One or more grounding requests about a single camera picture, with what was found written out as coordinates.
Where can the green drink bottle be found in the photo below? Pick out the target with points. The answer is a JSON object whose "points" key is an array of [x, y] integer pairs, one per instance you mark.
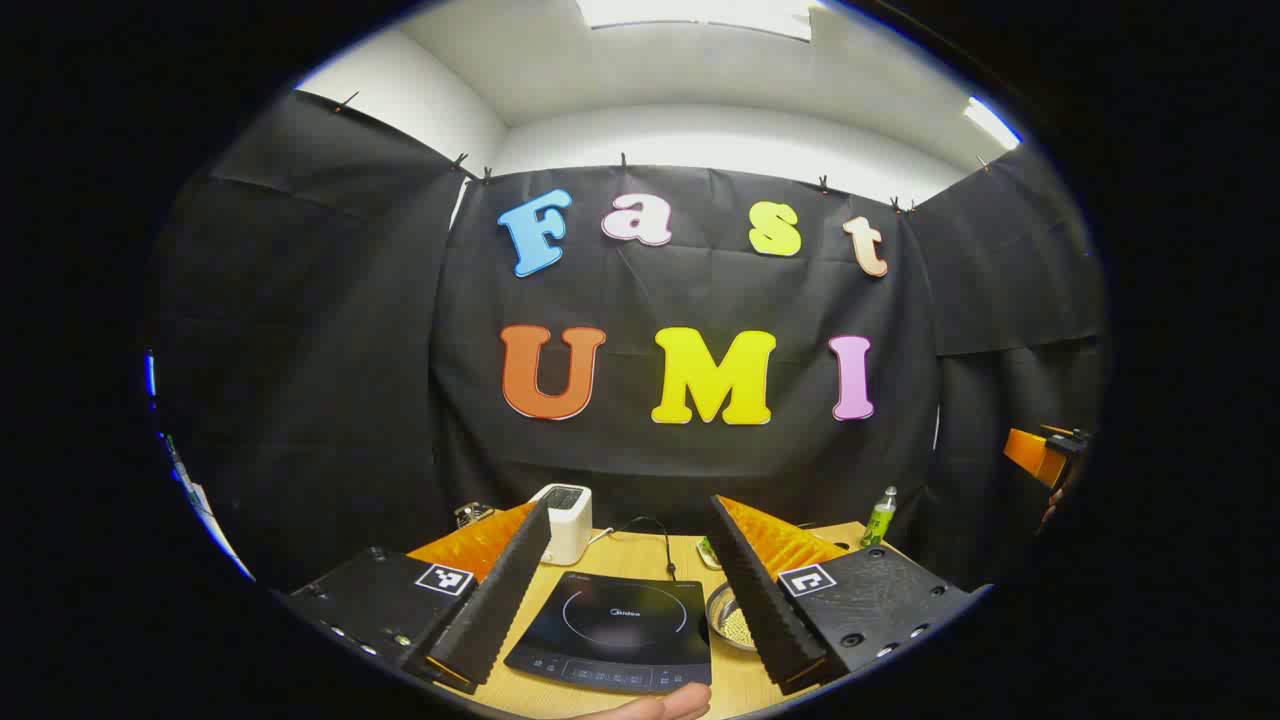
{"points": [[879, 520]]}

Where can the white sandwich plate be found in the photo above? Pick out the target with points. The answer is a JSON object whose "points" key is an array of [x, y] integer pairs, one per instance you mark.
{"points": [[708, 553]]}

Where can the ceiling light panel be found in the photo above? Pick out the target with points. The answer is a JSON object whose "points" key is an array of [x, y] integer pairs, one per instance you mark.
{"points": [[990, 122], [700, 12]]}

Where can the white printed board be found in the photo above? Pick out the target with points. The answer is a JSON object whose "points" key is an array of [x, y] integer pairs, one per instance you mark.
{"points": [[205, 510]]}

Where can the black induction cooktop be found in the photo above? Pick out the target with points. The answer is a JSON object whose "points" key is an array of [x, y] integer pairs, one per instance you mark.
{"points": [[620, 620]]}

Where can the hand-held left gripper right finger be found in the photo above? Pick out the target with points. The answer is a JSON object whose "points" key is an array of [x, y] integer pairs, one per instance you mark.
{"points": [[760, 600]]}

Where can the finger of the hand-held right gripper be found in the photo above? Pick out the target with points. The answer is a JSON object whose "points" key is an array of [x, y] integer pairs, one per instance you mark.
{"points": [[1030, 452]]}

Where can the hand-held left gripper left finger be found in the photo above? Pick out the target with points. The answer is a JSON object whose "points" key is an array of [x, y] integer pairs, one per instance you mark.
{"points": [[500, 600]]}

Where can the pile of soybeans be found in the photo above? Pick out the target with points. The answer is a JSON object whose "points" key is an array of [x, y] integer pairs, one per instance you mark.
{"points": [[736, 626]]}

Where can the row of black cloth clips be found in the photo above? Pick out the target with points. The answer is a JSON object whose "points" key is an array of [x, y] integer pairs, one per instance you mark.
{"points": [[622, 160]]}

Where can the white toaster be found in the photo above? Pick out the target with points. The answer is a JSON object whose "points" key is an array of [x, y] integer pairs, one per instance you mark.
{"points": [[565, 520]]}

